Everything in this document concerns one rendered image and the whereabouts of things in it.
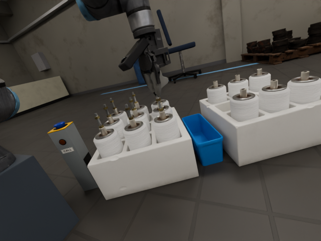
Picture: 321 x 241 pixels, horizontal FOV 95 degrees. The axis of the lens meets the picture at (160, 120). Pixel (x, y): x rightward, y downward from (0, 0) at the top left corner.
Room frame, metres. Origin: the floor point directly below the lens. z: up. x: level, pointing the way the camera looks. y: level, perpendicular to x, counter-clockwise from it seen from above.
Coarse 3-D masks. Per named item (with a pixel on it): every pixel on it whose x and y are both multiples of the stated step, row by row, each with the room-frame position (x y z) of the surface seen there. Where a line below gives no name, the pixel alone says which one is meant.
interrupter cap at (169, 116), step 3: (165, 114) 0.56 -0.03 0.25; (168, 114) 0.55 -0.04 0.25; (171, 114) 0.53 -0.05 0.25; (156, 117) 0.55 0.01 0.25; (159, 117) 0.54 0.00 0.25; (168, 117) 0.52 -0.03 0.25; (171, 117) 0.51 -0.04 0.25; (156, 120) 0.52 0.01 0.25; (159, 120) 0.51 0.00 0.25; (162, 120) 0.50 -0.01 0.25; (165, 120) 0.49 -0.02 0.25
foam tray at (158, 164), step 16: (176, 112) 0.73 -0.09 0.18; (160, 144) 0.47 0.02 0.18; (176, 144) 0.45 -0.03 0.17; (192, 144) 0.45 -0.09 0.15; (96, 160) 0.48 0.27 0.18; (112, 160) 0.46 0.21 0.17; (128, 160) 0.46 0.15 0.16; (144, 160) 0.45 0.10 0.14; (160, 160) 0.45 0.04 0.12; (176, 160) 0.45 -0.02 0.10; (192, 160) 0.45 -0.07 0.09; (96, 176) 0.46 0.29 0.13; (112, 176) 0.46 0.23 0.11; (128, 176) 0.46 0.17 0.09; (144, 176) 0.46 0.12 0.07; (160, 176) 0.45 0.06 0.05; (176, 176) 0.45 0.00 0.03; (192, 176) 0.45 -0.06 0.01; (112, 192) 0.46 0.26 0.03; (128, 192) 0.46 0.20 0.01
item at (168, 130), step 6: (168, 120) 0.49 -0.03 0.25; (174, 120) 0.50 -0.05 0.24; (156, 126) 0.49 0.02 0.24; (162, 126) 0.48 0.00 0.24; (168, 126) 0.48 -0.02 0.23; (174, 126) 0.49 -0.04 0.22; (156, 132) 0.50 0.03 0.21; (162, 132) 0.49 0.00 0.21; (168, 132) 0.48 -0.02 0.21; (174, 132) 0.49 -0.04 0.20; (162, 138) 0.49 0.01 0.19; (168, 138) 0.48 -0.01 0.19; (174, 138) 0.48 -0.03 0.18
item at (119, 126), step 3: (120, 120) 0.65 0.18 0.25; (117, 123) 0.62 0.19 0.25; (120, 123) 0.63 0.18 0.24; (123, 123) 0.66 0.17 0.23; (105, 126) 0.62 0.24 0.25; (108, 126) 0.61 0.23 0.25; (111, 126) 0.61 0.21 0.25; (114, 126) 0.61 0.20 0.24; (117, 126) 0.62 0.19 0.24; (120, 126) 0.63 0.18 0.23; (123, 126) 0.64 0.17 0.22; (117, 129) 0.61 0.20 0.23; (120, 129) 0.62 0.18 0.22; (123, 129) 0.64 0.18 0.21; (120, 132) 0.62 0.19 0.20; (120, 135) 0.62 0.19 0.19; (123, 135) 0.62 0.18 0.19; (120, 138) 0.61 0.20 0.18; (123, 138) 0.62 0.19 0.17
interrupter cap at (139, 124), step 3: (129, 123) 0.56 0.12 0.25; (138, 123) 0.54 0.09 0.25; (141, 123) 0.53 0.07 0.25; (126, 126) 0.54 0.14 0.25; (129, 126) 0.54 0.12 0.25; (138, 126) 0.51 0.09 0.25; (126, 129) 0.52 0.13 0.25; (129, 129) 0.51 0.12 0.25; (132, 129) 0.50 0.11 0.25; (135, 129) 0.50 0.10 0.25
